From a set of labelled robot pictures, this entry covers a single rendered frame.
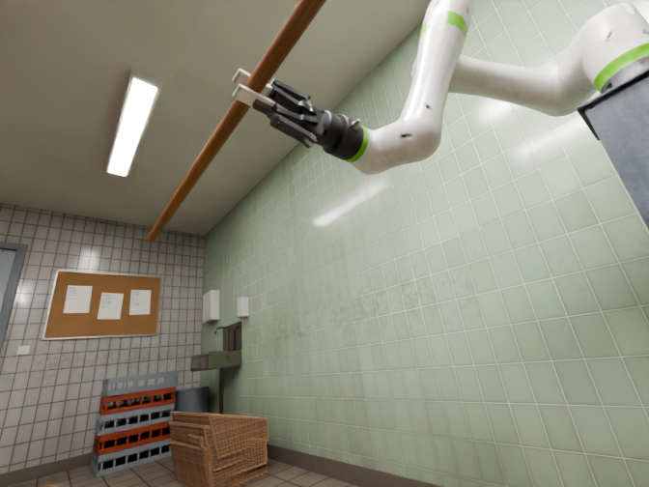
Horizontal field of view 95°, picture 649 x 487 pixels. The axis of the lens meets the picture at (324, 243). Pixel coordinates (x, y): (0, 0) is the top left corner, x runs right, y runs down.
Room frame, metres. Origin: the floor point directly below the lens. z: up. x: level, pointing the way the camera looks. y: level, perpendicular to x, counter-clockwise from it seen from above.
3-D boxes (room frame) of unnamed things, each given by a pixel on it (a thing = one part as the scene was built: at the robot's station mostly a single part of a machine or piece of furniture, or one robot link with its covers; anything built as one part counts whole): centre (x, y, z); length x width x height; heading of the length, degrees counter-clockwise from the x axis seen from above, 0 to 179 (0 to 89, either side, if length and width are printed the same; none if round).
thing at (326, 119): (0.53, -0.02, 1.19); 0.09 x 0.07 x 0.08; 133
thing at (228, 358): (3.23, 1.25, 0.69); 0.46 x 0.36 x 0.94; 43
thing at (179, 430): (2.48, 0.95, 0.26); 0.56 x 0.49 x 0.28; 49
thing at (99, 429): (3.23, 2.04, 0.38); 0.60 x 0.40 x 0.15; 131
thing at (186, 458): (2.49, 0.95, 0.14); 0.56 x 0.49 x 0.28; 49
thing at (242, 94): (0.42, 0.10, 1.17); 0.07 x 0.03 x 0.01; 133
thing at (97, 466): (3.24, 2.03, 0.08); 0.60 x 0.40 x 0.15; 135
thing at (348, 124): (0.57, -0.07, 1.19); 0.12 x 0.06 x 0.09; 43
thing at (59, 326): (3.33, 2.53, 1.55); 1.04 x 0.02 x 0.74; 133
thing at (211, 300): (3.69, 1.50, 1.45); 0.28 x 0.11 x 0.36; 43
